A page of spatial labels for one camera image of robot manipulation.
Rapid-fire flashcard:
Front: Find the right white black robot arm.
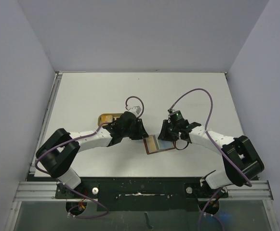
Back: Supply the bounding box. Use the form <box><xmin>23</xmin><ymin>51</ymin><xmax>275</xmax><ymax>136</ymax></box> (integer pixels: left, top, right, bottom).
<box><xmin>158</xmin><ymin>110</ymin><xmax>265</xmax><ymax>197</ymax></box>

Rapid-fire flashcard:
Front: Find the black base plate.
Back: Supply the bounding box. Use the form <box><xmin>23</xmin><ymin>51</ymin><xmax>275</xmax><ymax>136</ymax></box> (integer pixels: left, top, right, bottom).
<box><xmin>55</xmin><ymin>177</ymin><xmax>228</xmax><ymax>212</ymax></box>

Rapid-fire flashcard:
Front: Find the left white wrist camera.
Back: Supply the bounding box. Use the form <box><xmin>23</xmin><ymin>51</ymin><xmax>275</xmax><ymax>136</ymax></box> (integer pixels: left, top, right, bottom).
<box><xmin>126</xmin><ymin>106</ymin><xmax>142</xmax><ymax>117</ymax></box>

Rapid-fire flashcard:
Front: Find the brown leather card holder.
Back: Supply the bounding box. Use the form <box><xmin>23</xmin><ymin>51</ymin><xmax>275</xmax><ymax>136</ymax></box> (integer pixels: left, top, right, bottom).
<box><xmin>143</xmin><ymin>135</ymin><xmax>175</xmax><ymax>155</ymax></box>

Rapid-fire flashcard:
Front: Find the aluminium frame rail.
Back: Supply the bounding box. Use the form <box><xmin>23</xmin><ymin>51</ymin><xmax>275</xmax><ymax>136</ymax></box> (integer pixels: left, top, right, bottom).
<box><xmin>13</xmin><ymin>180</ymin><xmax>274</xmax><ymax>202</ymax></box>

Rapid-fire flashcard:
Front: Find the beige oval tray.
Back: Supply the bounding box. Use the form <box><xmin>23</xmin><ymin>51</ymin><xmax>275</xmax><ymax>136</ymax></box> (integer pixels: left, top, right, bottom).
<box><xmin>97</xmin><ymin>113</ymin><xmax>122</xmax><ymax>126</ymax></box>

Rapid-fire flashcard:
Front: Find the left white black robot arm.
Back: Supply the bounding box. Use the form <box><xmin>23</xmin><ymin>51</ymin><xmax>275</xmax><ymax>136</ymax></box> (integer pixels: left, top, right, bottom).
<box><xmin>35</xmin><ymin>112</ymin><xmax>148</xmax><ymax>198</ymax></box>

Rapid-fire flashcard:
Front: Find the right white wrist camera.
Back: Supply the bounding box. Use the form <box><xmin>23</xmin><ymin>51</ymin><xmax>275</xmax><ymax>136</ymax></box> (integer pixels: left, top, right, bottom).
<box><xmin>167</xmin><ymin>108</ymin><xmax>175</xmax><ymax>114</ymax></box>

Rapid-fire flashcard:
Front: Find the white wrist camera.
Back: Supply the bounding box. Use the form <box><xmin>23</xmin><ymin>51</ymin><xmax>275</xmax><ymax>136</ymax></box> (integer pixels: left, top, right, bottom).
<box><xmin>167</xmin><ymin>108</ymin><xmax>175</xmax><ymax>114</ymax></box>
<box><xmin>126</xmin><ymin>106</ymin><xmax>142</xmax><ymax>117</ymax></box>

